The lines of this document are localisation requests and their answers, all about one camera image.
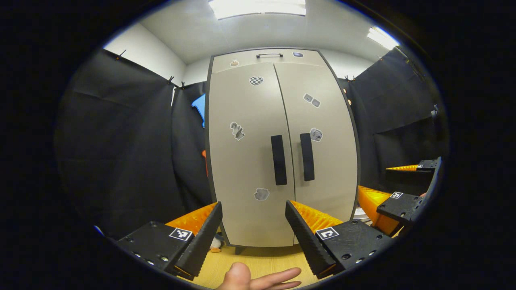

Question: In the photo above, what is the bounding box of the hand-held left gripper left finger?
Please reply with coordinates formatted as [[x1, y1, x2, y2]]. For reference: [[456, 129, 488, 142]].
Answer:
[[115, 201, 223, 282]]

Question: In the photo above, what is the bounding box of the grey shoe cabinet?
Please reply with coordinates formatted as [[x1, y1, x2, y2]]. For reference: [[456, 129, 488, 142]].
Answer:
[[204, 48, 361, 255]]

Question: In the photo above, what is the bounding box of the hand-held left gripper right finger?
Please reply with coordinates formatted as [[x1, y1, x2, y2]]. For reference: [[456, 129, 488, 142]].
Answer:
[[285, 200, 397, 279]]

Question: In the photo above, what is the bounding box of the grey shoe cabinet door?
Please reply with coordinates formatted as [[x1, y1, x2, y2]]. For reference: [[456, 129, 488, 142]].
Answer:
[[273, 60, 359, 245], [208, 62, 297, 247]]

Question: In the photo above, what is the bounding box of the ceiling light panel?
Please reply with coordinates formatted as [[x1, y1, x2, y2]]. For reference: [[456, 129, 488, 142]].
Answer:
[[208, 0, 307, 21], [366, 26, 400, 51]]

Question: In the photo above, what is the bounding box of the white book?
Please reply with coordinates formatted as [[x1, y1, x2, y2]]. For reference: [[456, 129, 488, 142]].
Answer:
[[354, 207, 373, 224]]

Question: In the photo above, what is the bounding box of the beige cabinet drawer front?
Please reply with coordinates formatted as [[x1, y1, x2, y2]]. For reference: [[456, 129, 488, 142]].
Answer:
[[210, 49, 326, 74]]

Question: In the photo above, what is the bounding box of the black door handle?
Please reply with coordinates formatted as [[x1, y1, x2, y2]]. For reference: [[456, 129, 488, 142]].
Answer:
[[300, 133, 315, 182], [270, 135, 287, 186]]

